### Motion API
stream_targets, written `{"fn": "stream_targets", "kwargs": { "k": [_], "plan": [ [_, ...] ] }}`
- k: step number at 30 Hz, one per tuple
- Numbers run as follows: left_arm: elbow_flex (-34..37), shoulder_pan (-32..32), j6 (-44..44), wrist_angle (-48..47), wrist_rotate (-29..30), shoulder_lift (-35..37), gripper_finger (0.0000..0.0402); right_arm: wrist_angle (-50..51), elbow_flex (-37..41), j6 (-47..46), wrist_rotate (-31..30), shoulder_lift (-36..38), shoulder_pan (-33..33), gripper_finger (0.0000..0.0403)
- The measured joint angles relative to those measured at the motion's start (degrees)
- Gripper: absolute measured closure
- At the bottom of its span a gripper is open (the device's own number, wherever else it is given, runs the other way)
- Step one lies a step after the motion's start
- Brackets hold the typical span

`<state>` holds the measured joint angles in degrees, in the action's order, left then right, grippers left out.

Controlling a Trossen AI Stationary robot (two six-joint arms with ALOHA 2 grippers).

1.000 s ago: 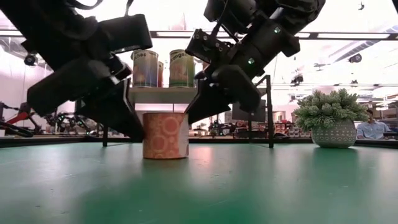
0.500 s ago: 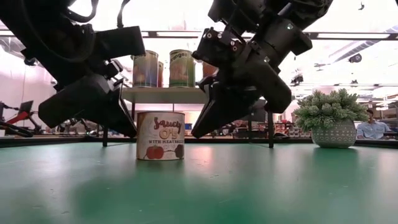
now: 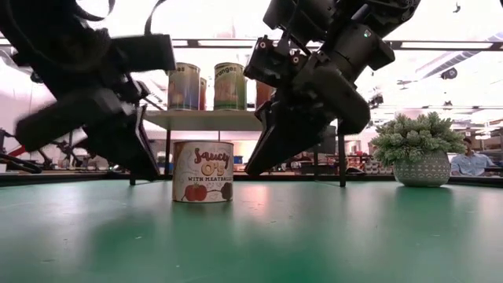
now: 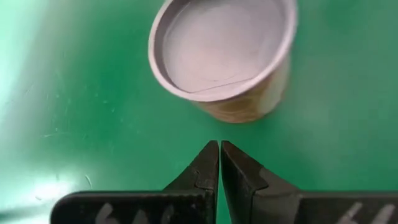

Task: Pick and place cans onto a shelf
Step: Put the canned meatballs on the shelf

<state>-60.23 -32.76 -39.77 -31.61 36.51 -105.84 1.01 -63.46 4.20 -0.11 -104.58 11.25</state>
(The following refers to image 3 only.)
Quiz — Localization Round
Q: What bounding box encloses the black beam with light strips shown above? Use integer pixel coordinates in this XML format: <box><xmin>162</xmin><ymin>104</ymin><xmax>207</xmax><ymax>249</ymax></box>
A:
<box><xmin>0</xmin><ymin>37</ymin><xmax>503</xmax><ymax>51</ymax></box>

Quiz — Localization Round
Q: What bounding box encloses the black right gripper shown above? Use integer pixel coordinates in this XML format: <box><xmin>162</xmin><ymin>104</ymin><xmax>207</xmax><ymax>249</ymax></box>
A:
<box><xmin>244</xmin><ymin>52</ymin><xmax>371</xmax><ymax>177</ymax></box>

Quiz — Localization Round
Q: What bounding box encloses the oranges can green label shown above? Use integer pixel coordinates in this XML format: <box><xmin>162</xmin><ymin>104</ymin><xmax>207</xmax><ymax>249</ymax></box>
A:
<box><xmin>213</xmin><ymin>61</ymin><xmax>248</xmax><ymax>112</ymax></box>

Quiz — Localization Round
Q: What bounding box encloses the red label can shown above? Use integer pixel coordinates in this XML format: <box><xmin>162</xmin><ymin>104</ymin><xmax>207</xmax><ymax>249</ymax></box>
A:
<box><xmin>198</xmin><ymin>76</ymin><xmax>208</xmax><ymax>112</ymax></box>

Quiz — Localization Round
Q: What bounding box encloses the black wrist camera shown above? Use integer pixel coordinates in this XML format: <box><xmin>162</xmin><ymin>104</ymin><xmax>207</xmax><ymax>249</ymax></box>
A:
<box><xmin>243</xmin><ymin>34</ymin><xmax>311</xmax><ymax>90</ymax></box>
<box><xmin>109</xmin><ymin>33</ymin><xmax>177</xmax><ymax>75</ymax></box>

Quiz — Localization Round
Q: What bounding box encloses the peaches can blue-green label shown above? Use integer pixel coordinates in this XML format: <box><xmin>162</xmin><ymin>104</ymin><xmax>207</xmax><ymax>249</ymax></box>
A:
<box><xmin>167</xmin><ymin>61</ymin><xmax>201</xmax><ymax>112</ymax></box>

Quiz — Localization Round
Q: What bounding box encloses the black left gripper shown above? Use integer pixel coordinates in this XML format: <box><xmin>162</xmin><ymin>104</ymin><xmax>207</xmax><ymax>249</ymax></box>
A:
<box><xmin>14</xmin><ymin>83</ymin><xmax>161</xmax><ymax>182</ymax></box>

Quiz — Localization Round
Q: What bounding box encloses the person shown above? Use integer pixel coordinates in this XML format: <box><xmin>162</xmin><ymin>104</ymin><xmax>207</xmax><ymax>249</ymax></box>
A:
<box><xmin>450</xmin><ymin>136</ymin><xmax>497</xmax><ymax>177</ymax></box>

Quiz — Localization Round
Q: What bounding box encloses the green potted plant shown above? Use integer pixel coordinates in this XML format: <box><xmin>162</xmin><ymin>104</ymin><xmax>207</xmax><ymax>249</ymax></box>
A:
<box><xmin>369</xmin><ymin>111</ymin><xmax>467</xmax><ymax>189</ymax></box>

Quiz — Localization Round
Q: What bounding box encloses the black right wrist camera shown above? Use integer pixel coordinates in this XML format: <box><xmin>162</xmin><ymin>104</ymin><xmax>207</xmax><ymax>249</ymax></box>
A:
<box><xmin>243</xmin><ymin>34</ymin><xmax>311</xmax><ymax>90</ymax></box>

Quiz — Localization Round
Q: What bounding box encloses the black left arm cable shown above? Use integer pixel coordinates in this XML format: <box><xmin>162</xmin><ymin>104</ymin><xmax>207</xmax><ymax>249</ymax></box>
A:
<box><xmin>74</xmin><ymin>0</ymin><xmax>168</xmax><ymax>36</ymax></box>

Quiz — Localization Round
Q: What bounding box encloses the black metal shelf rack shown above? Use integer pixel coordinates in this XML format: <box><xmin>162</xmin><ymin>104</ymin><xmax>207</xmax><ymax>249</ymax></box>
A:
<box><xmin>128</xmin><ymin>94</ymin><xmax>347</xmax><ymax>189</ymax></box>

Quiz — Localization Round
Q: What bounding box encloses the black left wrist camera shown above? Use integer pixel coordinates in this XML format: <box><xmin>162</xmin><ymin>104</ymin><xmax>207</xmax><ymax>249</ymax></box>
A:
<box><xmin>109</xmin><ymin>33</ymin><xmax>177</xmax><ymax>75</ymax></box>

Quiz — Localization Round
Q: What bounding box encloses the green table mat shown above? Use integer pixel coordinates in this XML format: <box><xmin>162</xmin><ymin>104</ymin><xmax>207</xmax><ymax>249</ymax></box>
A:
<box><xmin>0</xmin><ymin>179</ymin><xmax>503</xmax><ymax>283</ymax></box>

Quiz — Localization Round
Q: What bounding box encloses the red and black machine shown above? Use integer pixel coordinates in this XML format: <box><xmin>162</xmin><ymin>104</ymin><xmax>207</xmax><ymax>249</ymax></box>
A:
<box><xmin>0</xmin><ymin>129</ymin><xmax>43</xmax><ymax>175</ymax></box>

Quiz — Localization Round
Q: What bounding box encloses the Saucy O's white can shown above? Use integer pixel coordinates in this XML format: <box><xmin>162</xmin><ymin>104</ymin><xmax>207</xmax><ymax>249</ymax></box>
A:
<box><xmin>171</xmin><ymin>140</ymin><xmax>235</xmax><ymax>204</ymax></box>

